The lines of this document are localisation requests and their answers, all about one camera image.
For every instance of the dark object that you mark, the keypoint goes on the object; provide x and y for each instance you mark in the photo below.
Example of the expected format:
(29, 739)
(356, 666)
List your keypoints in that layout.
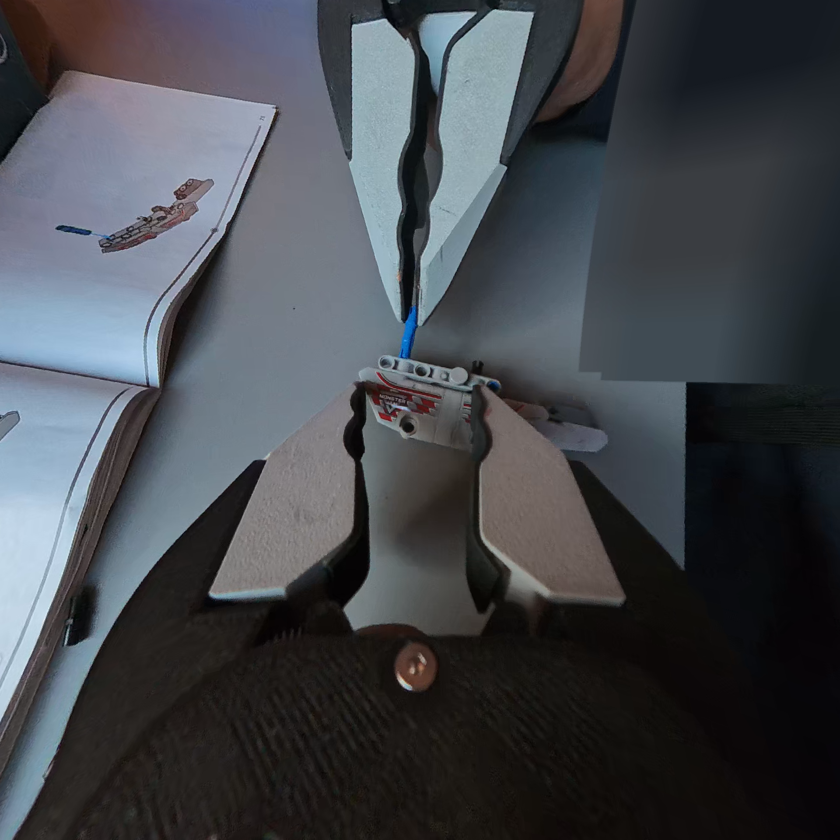
(19, 85)

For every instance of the person's right forearm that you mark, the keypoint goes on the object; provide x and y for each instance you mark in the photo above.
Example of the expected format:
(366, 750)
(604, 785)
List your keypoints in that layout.
(594, 59)

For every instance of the open lego instruction manual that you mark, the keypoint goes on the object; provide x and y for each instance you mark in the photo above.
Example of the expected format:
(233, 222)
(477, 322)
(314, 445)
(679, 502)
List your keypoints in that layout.
(98, 164)

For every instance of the grey shark-print lego assembly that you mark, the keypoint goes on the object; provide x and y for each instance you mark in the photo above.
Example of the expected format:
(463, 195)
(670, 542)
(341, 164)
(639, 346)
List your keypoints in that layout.
(420, 410)

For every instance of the small black lego pin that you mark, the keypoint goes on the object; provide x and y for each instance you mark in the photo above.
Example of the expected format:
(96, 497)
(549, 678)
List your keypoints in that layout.
(77, 620)

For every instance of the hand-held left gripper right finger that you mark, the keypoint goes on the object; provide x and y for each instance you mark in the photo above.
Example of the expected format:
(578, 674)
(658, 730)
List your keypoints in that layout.
(544, 512)

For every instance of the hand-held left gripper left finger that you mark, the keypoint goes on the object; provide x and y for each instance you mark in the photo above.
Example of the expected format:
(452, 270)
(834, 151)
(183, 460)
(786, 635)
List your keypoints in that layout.
(289, 518)

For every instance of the blue lego pin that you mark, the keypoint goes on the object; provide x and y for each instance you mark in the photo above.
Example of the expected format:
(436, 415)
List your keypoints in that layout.
(409, 334)

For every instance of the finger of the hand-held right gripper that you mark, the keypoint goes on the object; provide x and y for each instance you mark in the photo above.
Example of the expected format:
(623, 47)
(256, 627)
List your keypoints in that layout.
(377, 131)
(479, 118)

